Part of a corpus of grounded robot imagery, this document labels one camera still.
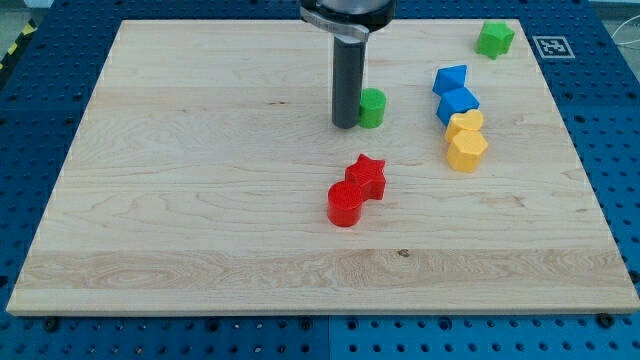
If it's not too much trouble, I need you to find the yellow hexagon block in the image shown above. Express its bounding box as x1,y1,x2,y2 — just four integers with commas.
446,130,488,173

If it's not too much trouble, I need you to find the blue cube block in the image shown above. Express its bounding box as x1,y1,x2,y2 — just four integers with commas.
436,87,480,126

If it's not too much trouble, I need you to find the yellow black hazard tape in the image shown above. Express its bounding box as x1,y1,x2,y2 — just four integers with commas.
1,18,38,72

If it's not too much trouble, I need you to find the green cylinder block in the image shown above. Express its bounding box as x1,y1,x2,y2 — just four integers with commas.
358,88,386,129

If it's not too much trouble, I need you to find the white cable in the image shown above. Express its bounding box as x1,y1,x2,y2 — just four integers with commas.
610,13,640,51

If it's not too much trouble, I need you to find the blue triangle block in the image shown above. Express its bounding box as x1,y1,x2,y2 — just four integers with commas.
432,64,467,96

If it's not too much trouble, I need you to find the green star block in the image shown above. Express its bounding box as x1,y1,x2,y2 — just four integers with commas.
476,21,515,60

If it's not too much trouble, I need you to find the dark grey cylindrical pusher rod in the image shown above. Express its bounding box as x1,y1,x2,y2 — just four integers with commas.
332,36,366,129

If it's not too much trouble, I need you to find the white fiducial marker tag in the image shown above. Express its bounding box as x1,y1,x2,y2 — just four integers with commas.
532,35,575,59

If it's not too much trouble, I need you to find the yellow heart block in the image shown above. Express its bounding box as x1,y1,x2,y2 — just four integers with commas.
445,109,484,143

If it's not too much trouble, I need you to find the red star block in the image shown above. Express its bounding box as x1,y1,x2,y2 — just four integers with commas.
345,154,386,200

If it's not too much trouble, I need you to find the red cylinder block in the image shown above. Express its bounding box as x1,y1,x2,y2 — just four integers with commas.
327,180,363,227

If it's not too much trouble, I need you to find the wooden board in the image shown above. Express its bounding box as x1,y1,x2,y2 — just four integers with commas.
7,20,639,316

